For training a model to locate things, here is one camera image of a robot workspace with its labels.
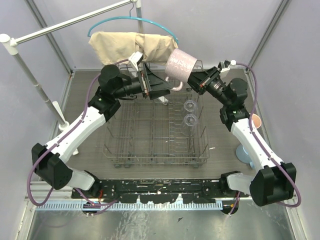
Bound clear faceted glass cup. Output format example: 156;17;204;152
182;99;199;115

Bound beige cloth on hanger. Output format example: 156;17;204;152
89;31;178;65

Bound blue ceramic mug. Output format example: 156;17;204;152
235;144;255;169

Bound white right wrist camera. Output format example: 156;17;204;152
217;60;237;78

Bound grey wire dish rack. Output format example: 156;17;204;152
102;85;210;168

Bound pink ceramic mug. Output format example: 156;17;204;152
251;113;262;129

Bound lilac ceramic mug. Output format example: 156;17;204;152
164;48;197;92

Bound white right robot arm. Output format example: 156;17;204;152
187;67;301;208

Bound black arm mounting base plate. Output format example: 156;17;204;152
83;178;237;204

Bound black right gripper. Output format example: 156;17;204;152
182;66;231;107

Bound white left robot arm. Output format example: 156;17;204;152
31;64;173;198

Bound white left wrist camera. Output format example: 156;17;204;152
128;51;144;72

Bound teal clothes hanger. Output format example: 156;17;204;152
86;2;180;46

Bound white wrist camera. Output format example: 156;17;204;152
128;51;144;72
217;60;237;78

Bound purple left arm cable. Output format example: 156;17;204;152
26;59;131;216

